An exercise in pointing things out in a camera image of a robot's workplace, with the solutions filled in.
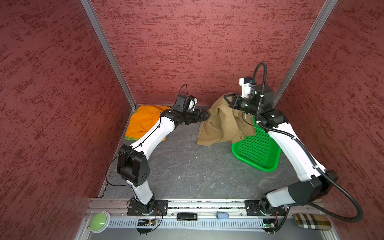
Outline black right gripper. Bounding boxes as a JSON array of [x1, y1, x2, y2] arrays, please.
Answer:
[[224, 93, 262, 116]]

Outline khaki brown shorts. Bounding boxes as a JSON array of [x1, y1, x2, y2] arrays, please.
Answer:
[[197, 96, 256, 146]]

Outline orange shorts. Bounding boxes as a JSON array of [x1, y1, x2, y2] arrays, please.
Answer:
[[125, 105, 171, 139]]

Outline lime green shorts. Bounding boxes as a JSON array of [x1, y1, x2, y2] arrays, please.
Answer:
[[125, 136, 138, 141]]

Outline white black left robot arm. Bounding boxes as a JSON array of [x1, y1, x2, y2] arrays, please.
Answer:
[[117, 109, 210, 215]]

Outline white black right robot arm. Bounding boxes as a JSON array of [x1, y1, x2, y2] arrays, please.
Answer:
[[259, 106, 339, 214]]

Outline green plastic laundry basket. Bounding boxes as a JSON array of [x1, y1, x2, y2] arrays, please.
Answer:
[[232, 124, 282, 173]]

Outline light blue small object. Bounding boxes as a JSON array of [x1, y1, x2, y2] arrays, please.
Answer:
[[216, 212, 229, 220]]

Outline black usb device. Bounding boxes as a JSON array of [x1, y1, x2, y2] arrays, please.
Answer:
[[177, 213, 198, 221]]

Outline right circuit board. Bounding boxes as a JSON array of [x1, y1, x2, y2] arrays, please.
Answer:
[[262, 219, 279, 230]]

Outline circuit board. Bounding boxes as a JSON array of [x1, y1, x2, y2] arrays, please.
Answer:
[[137, 219, 158, 228], [262, 219, 279, 230]]

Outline left circuit board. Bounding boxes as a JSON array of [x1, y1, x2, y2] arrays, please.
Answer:
[[137, 219, 158, 228]]

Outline plaid patterned case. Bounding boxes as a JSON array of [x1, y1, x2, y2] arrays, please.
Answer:
[[294, 214, 332, 231]]

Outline green round push button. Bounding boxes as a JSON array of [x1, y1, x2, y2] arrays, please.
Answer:
[[89, 211, 111, 234]]

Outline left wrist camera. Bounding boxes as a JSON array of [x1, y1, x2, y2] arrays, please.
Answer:
[[172, 95, 198, 113]]

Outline black corrugated cable conduit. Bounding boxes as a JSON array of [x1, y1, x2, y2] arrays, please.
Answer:
[[251, 61, 364, 223]]

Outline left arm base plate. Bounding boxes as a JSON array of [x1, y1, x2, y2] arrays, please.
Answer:
[[127, 200, 169, 217]]

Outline aluminium front rail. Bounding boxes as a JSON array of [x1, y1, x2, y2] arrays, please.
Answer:
[[78, 198, 330, 239]]

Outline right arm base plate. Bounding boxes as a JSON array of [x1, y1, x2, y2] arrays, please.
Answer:
[[244, 200, 286, 217]]

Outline right aluminium corner post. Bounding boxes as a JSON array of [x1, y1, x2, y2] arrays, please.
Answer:
[[273, 0, 338, 107]]

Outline aluminium corner post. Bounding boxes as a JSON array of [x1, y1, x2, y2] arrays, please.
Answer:
[[273, 0, 338, 107], [81, 0, 137, 109]]

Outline left aluminium corner post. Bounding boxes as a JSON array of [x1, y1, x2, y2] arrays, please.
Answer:
[[81, 0, 137, 109]]

